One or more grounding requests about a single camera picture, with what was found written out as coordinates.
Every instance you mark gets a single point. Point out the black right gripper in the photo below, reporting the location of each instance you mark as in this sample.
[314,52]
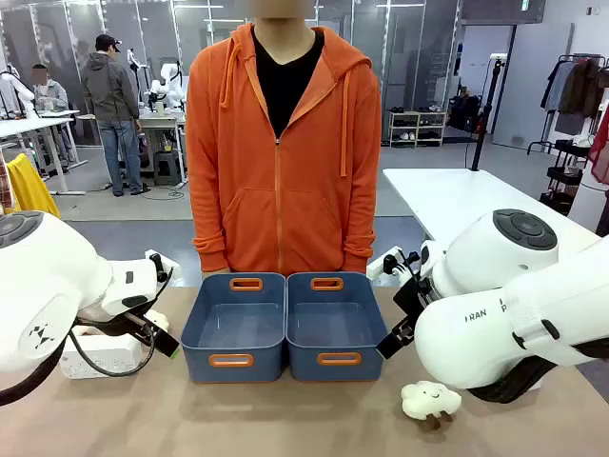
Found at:
[411,295]

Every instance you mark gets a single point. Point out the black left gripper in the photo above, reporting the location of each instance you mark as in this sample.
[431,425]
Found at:
[127,321]

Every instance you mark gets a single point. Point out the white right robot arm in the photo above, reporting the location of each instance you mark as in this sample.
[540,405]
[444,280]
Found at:
[499,323]

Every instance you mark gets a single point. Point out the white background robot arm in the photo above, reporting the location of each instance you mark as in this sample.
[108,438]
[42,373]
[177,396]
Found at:
[167,88]

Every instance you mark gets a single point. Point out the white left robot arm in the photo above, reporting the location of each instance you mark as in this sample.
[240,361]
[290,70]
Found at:
[47,285]

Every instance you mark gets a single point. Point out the white rectangular digital clock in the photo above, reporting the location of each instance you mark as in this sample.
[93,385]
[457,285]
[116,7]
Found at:
[102,354]

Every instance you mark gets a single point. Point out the white cloud-shaped clock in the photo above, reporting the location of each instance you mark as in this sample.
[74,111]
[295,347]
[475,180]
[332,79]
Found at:
[430,399]

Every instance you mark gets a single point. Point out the white side table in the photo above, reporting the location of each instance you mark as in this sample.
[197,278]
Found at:
[457,195]

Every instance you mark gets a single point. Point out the grey step stool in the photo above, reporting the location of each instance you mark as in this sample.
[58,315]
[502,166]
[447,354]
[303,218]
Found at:
[166,167]

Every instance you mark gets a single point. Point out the yellow cloth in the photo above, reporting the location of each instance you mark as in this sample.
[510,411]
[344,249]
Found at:
[28,188]

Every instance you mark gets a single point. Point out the white shoe rack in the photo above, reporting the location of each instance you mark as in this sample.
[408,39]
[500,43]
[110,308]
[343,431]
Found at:
[418,127]

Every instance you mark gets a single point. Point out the person in orange hoodie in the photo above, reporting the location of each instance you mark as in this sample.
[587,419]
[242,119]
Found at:
[283,157]

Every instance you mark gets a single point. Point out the black utility cart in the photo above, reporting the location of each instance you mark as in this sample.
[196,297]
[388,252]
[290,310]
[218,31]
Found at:
[566,176]

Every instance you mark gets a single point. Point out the man in grey jacket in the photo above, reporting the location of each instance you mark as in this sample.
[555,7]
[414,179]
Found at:
[111,105]

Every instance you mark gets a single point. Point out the black tripod stand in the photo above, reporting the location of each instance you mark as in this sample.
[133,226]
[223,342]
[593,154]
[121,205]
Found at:
[485,114]

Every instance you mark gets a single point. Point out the white background desk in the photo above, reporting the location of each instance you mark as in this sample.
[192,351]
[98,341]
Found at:
[33,128]

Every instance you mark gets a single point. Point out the seated person in grey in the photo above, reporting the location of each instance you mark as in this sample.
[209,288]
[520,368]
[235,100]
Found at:
[47,93]

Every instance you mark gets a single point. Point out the clothes rack with garments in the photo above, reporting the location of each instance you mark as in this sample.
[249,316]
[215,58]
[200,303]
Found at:
[578,90]

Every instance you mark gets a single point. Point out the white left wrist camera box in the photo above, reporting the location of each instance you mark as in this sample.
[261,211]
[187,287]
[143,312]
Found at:
[164,264]

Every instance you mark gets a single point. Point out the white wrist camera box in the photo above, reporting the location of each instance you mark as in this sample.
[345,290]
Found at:
[164,264]
[383,263]

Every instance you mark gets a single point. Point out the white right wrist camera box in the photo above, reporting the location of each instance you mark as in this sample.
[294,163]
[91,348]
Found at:
[383,263]

